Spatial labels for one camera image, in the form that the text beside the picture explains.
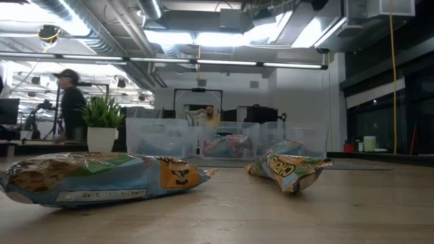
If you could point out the green snack packet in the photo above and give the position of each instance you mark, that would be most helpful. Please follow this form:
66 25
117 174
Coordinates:
215 148

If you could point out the orange-blue granola bar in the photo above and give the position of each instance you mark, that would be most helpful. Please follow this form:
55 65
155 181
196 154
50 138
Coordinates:
101 179
285 147

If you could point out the person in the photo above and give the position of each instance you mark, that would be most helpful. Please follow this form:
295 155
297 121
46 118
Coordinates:
210 118
73 108

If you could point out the clear plastic bin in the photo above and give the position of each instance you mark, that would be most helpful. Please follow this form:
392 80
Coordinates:
312 139
230 128
159 130

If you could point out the long ceiling light strip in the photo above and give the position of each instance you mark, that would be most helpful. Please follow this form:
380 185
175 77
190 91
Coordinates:
159 60

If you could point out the small crumpled snack bag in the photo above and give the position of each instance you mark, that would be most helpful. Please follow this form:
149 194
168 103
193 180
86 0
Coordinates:
291 171

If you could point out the green plant in white pot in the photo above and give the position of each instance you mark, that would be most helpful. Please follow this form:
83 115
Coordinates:
101 139

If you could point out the red container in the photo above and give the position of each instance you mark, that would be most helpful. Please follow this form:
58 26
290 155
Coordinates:
348 148

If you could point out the pale green cup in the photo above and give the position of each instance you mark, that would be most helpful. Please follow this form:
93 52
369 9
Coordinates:
369 144

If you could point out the black background equipment stand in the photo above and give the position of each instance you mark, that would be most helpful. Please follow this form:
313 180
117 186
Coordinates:
44 105

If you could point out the black monitor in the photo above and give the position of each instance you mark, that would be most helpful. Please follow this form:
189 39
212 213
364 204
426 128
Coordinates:
9 111

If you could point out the black background frame rig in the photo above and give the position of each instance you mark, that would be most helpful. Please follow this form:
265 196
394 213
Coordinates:
198 90

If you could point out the silver ceiling duct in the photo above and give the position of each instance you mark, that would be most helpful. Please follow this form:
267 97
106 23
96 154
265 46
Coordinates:
112 47

